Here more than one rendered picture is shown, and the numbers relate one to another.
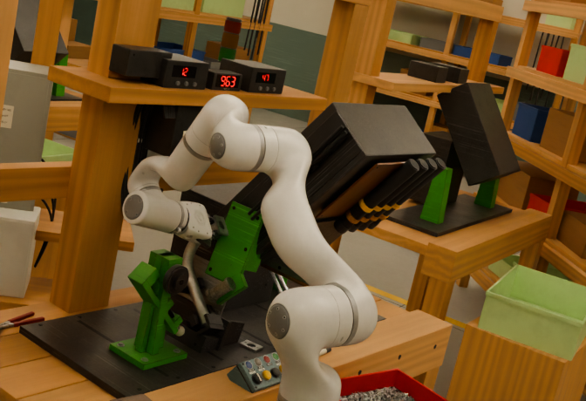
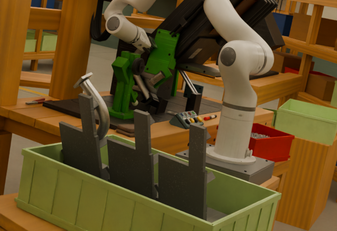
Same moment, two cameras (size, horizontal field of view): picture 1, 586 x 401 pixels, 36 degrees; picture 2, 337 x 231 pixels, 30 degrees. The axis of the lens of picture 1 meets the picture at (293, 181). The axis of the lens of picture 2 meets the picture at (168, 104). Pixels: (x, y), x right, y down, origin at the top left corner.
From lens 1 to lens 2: 81 cm
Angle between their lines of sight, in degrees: 8
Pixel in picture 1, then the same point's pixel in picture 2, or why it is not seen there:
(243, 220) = (166, 38)
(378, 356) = not seen: hidden behind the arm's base
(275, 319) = (226, 55)
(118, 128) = not seen: outside the picture
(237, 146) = not seen: outside the picture
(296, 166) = not seen: outside the picture
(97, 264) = (77, 71)
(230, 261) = (160, 63)
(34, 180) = (43, 16)
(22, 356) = (52, 114)
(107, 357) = not seen: hidden behind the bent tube
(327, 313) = (253, 51)
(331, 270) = (247, 34)
